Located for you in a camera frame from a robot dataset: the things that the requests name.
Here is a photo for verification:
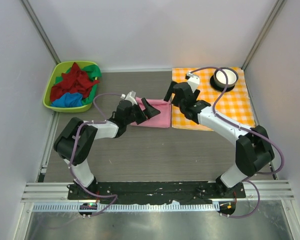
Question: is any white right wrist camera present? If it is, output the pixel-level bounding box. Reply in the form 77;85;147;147
185;72;201;93

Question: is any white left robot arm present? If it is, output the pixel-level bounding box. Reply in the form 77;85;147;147
53;98;161;194

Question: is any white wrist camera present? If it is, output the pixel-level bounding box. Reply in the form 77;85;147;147
120;91;138;105
185;72;201;93

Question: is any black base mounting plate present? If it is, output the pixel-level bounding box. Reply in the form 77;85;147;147
67;180;248;206

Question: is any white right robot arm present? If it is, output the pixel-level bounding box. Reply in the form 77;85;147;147
164;81;275;196

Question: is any white bowl with dark rim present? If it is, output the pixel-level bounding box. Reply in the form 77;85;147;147
209;67;239;92

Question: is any white slotted cable duct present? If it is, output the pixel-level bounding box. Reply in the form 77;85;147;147
32;201;220;213

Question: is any lime green plastic basket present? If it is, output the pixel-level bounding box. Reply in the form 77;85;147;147
43;60;102;113

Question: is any dark red t shirt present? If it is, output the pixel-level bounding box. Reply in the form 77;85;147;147
49;62;101;103

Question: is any green t shirt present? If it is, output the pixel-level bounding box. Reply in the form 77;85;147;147
55;64;103;105

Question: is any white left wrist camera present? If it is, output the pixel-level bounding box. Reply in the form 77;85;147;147
120;91;138;105

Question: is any pink t shirt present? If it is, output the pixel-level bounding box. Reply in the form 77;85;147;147
130;99;172;128

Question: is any blue t shirt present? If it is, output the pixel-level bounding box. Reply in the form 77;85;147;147
51;92;83;108

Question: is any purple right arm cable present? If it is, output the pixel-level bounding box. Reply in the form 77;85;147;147
187;66;286;219

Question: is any orange checkered cloth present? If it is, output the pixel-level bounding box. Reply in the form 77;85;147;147
171;67;255;131

